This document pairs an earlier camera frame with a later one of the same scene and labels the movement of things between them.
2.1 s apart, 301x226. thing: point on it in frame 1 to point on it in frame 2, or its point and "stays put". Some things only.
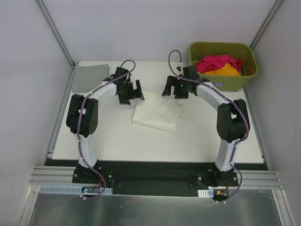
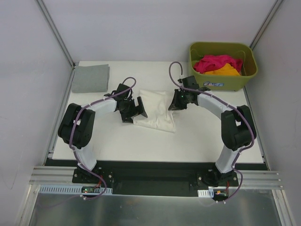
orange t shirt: (226, 70) stays put
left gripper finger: (138, 92) to (141, 108)
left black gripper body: (133, 92) to (134, 110)
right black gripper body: (174, 87) to (177, 100)
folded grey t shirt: (86, 77) stays put
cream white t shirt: (159, 111) stays put
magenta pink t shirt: (208, 63) stays put
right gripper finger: (171, 81) to (177, 100)
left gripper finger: (124, 99) to (126, 118)
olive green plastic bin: (227, 65) stays put
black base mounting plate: (157, 177) stays put
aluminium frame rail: (258, 179) stays put
